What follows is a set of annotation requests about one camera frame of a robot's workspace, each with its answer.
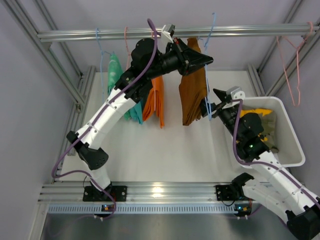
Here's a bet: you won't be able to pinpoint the blue hanger with brown trousers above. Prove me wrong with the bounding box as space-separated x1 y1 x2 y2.
198 12 216 121

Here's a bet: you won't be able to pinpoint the brown trousers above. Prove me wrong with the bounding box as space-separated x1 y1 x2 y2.
178 36 210 127

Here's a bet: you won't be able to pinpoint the camouflage yellow trousers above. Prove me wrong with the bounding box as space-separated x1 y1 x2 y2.
240 106 279 153

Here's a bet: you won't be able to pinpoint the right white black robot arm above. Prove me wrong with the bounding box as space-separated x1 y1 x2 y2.
200 86 320 240

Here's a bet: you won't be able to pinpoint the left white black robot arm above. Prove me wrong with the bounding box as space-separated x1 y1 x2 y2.
66 38 214 195

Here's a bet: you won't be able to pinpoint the orange trousers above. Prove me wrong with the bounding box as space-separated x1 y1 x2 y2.
142 76 165 129

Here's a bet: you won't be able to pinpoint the pink hanger with teal trousers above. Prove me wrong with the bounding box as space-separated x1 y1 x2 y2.
124 26 131 70

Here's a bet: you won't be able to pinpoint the teal trousers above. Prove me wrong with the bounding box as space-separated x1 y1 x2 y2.
124 101 144 125

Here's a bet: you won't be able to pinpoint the green patterned trousers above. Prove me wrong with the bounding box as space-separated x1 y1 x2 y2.
107 53 124 95

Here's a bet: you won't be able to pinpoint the blue hanger far left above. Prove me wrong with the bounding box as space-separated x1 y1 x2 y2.
95 27 111 103

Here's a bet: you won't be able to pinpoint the white plastic bin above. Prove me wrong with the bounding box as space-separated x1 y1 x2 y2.
243 96 306 168

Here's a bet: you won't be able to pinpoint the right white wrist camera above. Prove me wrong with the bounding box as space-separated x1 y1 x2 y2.
222 86 246 109

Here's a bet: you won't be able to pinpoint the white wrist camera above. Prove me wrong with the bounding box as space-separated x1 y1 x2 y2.
222 86 246 109
160 23 176 47

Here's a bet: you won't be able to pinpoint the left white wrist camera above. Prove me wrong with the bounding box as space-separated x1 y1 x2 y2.
160 23 176 47

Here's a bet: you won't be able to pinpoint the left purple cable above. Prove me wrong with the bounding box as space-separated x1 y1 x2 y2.
51 18 163 221

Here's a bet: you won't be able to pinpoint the purple cable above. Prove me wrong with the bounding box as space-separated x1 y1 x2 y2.
231 98 320 236
51 18 163 221

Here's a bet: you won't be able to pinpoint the aluminium frame right posts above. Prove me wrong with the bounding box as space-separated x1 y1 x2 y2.
246 0 320 98

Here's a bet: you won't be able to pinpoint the aluminium frame posts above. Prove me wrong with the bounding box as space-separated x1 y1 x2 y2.
0 0 95 186
246 0 320 98

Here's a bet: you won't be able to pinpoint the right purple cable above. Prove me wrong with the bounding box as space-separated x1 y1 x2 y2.
231 98 320 236

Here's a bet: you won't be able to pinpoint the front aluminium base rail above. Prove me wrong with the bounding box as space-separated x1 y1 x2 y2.
38 181 223 204

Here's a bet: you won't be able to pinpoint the aluminium hanging rail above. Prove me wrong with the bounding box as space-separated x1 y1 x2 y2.
37 22 320 43

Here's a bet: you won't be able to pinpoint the aluminium frame left posts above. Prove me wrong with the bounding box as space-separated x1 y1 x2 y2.
0 0 95 186

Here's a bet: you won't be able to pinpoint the slotted grey cable duct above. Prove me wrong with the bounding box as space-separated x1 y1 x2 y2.
47 203 242 215

